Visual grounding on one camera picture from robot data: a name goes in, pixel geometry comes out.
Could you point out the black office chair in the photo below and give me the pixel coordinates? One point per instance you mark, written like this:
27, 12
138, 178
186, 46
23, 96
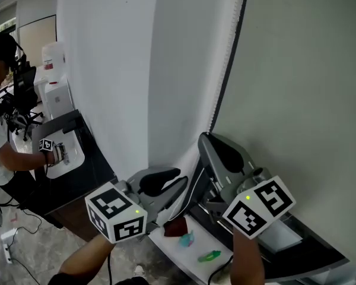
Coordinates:
25, 85

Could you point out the white water dispenser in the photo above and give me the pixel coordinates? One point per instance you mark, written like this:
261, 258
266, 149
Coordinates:
57, 99

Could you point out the dark red cloth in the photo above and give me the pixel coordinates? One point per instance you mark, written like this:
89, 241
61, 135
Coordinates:
176, 227

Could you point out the black faucet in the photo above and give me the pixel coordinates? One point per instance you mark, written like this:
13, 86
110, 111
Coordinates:
77, 123

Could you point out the dark wooden vanity cabinet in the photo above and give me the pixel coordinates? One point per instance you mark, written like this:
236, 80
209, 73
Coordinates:
77, 188

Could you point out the person's left forearm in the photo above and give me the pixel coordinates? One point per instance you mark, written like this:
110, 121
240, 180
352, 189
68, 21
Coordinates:
86, 260

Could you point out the white window sill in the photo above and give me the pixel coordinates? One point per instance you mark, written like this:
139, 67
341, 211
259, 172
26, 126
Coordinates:
172, 248

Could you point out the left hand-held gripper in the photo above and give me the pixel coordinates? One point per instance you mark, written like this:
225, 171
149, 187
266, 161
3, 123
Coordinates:
115, 215

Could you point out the person's right forearm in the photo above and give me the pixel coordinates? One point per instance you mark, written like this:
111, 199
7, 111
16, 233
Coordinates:
246, 260

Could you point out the green bottle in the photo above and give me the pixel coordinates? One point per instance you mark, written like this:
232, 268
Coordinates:
209, 256

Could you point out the person's white left shoe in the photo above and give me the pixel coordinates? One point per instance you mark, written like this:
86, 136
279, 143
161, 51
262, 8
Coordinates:
139, 269

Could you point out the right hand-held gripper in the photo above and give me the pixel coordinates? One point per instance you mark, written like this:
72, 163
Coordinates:
258, 209

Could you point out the white sink basin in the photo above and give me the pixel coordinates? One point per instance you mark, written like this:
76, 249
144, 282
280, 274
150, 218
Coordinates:
74, 162

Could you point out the person's black clothing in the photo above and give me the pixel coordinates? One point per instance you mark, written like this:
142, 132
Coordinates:
62, 280

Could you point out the teal spray bottle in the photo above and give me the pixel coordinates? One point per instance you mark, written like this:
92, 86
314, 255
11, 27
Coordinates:
186, 240

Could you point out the beige framed board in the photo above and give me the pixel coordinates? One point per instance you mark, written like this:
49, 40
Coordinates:
37, 40

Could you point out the white water jug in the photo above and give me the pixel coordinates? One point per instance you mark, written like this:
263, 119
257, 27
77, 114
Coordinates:
53, 55

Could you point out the white power strip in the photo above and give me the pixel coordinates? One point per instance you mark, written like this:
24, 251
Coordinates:
8, 251

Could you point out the white roller blind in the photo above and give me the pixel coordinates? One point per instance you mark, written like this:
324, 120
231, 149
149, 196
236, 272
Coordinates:
299, 85

